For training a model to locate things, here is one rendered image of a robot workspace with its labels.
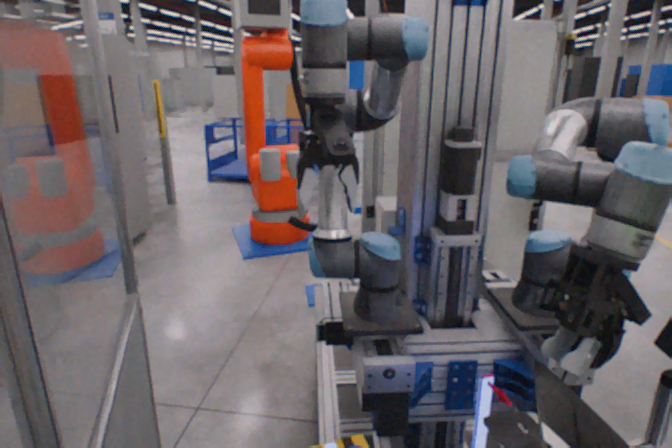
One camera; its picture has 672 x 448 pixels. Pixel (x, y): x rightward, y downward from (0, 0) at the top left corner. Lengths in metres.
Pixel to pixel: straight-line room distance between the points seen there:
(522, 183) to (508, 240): 2.04
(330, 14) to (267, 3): 3.56
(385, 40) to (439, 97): 0.54
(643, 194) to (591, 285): 0.14
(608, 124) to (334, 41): 0.67
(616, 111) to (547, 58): 1.61
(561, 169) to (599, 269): 0.18
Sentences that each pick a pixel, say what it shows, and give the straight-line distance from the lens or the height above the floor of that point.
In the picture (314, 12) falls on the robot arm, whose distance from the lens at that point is 0.71.
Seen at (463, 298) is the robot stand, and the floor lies 1.03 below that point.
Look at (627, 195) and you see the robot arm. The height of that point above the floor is 1.56.
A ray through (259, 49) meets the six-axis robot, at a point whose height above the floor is 1.96.
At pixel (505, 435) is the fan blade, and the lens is 0.75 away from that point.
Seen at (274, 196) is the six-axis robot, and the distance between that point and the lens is 4.29.
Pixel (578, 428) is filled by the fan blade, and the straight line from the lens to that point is 0.49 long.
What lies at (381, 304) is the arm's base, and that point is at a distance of 1.24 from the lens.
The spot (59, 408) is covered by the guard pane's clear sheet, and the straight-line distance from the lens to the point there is 0.91.
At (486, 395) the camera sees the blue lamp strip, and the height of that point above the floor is 1.15.
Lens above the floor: 1.71
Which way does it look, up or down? 17 degrees down
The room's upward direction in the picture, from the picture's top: straight up
